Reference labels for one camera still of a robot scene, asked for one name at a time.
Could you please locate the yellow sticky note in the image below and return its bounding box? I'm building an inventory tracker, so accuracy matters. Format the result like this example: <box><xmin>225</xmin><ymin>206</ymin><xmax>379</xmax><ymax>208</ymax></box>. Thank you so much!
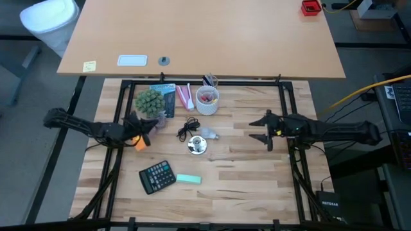
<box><xmin>82</xmin><ymin>60</ymin><xmax>97</xmax><ymax>73</ymax></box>

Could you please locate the brown cardboard sheet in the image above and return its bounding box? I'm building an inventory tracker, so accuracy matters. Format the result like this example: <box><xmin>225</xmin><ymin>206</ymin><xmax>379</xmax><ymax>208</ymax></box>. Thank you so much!
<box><xmin>349</xmin><ymin>9</ymin><xmax>403</xmax><ymax>32</ymax></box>

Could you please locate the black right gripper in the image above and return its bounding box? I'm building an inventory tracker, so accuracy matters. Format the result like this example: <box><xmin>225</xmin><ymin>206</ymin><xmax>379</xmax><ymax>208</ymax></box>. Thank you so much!
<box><xmin>249</xmin><ymin>109</ymin><xmax>292</xmax><ymax>151</ymax></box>

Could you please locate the mint green stapler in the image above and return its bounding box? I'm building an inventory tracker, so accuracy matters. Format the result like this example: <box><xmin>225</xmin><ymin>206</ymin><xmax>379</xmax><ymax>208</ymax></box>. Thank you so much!
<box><xmin>175</xmin><ymin>173</ymin><xmax>202</xmax><ymax>185</ymax></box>

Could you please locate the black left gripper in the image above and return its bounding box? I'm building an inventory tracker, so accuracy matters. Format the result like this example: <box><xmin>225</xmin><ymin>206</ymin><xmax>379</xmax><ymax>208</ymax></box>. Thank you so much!
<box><xmin>121</xmin><ymin>110</ymin><xmax>160</xmax><ymax>147</ymax></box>

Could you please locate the grey box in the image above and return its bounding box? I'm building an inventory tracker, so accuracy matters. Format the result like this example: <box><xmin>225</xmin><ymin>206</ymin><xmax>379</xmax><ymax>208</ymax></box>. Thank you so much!
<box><xmin>356</xmin><ymin>0</ymin><xmax>398</xmax><ymax>20</ymax></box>

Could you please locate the green succulent plant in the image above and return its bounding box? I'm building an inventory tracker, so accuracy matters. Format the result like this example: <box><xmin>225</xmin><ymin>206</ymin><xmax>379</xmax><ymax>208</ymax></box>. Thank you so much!
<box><xmin>134</xmin><ymin>88</ymin><xmax>166</xmax><ymax>118</ymax></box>

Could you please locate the white frosted lightbulb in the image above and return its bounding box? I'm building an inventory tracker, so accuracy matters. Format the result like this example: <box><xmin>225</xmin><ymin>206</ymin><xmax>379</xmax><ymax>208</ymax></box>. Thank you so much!
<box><xmin>199</xmin><ymin>126</ymin><xmax>220</xmax><ymax>141</ymax></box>

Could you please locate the black keyboard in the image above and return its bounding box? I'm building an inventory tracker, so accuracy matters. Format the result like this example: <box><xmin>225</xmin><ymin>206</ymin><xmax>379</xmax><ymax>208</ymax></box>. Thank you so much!
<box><xmin>392</xmin><ymin>82</ymin><xmax>411</xmax><ymax>125</ymax></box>
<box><xmin>390</xmin><ymin>130</ymin><xmax>411</xmax><ymax>171</ymax></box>

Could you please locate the black aluminium table frame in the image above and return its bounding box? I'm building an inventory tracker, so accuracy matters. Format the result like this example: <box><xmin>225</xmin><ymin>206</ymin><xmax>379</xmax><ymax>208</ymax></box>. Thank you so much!
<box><xmin>67</xmin><ymin>73</ymin><xmax>346</xmax><ymax>231</ymax></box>

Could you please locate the orange sticky note pad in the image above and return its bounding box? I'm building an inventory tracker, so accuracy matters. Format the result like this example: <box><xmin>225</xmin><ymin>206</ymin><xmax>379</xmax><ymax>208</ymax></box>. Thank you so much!
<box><xmin>131</xmin><ymin>134</ymin><xmax>148</xmax><ymax>152</ymax></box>

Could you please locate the chrome lamp socket base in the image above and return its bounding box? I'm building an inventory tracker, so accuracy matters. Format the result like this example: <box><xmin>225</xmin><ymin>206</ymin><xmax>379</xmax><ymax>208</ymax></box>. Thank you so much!
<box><xmin>187</xmin><ymin>135</ymin><xmax>208</xmax><ymax>155</ymax></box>

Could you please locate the black desk calculator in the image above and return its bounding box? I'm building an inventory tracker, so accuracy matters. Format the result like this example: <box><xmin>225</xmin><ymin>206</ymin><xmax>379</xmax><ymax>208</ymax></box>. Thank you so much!
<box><xmin>138</xmin><ymin>160</ymin><xmax>177</xmax><ymax>196</ymax></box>

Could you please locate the pink stapler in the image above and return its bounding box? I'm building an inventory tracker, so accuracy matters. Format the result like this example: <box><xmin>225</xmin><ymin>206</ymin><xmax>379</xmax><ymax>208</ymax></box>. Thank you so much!
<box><xmin>175</xmin><ymin>82</ymin><xmax>195</xmax><ymax>112</ymax></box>

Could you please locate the white rectangular card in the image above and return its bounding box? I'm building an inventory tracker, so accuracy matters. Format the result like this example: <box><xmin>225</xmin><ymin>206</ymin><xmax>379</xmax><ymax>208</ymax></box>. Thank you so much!
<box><xmin>117</xmin><ymin>55</ymin><xmax>148</xmax><ymax>67</ymax></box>

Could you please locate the white trash bin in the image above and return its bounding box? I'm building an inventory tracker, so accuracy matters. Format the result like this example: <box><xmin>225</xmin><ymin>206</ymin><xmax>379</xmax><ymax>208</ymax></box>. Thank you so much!
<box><xmin>19</xmin><ymin>0</ymin><xmax>81</xmax><ymax>58</ymax></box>

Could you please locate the black Netgear network switch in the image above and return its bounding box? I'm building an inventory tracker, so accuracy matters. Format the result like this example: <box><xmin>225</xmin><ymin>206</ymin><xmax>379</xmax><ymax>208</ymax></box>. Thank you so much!
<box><xmin>316</xmin><ymin>191</ymin><xmax>343</xmax><ymax>222</ymax></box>

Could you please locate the red plastic box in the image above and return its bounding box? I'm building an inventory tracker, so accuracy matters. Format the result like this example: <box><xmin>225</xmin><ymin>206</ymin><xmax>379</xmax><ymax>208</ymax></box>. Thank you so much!
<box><xmin>301</xmin><ymin>0</ymin><xmax>322</xmax><ymax>17</ymax></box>

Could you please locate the black power cable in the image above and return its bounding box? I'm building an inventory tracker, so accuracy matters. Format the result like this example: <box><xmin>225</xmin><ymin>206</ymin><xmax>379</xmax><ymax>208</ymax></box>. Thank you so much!
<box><xmin>176</xmin><ymin>116</ymin><xmax>201</xmax><ymax>142</ymax></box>

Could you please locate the light wood desk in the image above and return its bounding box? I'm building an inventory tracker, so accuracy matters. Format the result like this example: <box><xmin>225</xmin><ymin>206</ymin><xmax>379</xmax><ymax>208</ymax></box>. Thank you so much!
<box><xmin>57</xmin><ymin>0</ymin><xmax>347</xmax><ymax>80</ymax></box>

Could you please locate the clear glass pen holder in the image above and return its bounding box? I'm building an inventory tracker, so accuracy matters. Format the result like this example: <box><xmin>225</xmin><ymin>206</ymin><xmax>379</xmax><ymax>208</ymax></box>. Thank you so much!
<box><xmin>202</xmin><ymin>74</ymin><xmax>220</xmax><ymax>88</ymax></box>

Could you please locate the thin yellow cable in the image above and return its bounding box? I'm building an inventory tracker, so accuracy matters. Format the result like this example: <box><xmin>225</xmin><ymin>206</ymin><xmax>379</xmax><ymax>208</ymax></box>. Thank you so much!
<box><xmin>322</xmin><ymin>0</ymin><xmax>358</xmax><ymax>15</ymax></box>

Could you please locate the white ribbed pen cup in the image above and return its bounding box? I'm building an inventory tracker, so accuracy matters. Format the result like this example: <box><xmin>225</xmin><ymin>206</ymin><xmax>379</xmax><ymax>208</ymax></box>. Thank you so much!
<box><xmin>195</xmin><ymin>85</ymin><xmax>221</xmax><ymax>116</ymax></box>

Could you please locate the blue and black book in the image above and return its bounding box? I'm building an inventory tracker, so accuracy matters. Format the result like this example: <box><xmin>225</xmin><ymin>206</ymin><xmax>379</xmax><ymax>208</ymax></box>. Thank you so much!
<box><xmin>149</xmin><ymin>83</ymin><xmax>177</xmax><ymax>119</ymax></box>

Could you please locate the pink speckled plant pot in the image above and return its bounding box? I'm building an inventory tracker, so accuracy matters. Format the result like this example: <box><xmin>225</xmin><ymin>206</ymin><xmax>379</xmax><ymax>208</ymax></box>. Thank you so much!
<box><xmin>155</xmin><ymin>112</ymin><xmax>168</xmax><ymax>129</ymax></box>

